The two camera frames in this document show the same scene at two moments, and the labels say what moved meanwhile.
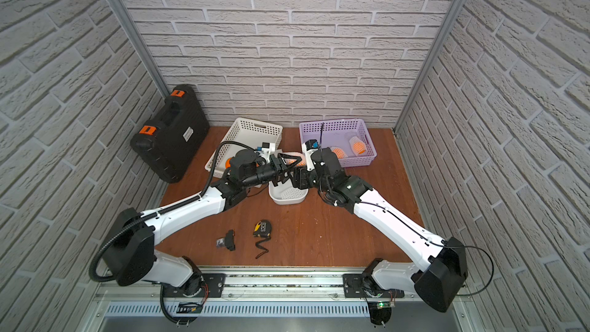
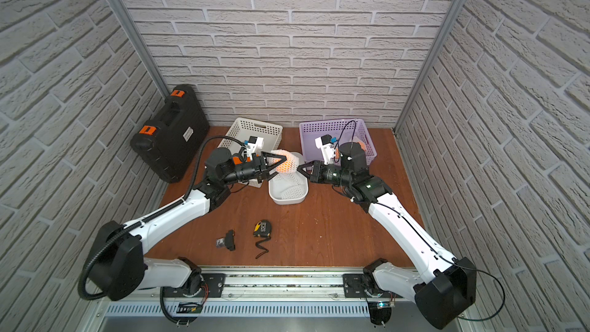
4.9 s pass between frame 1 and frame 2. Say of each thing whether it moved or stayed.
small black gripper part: stayed
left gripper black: moved
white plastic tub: stayed
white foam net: stayed
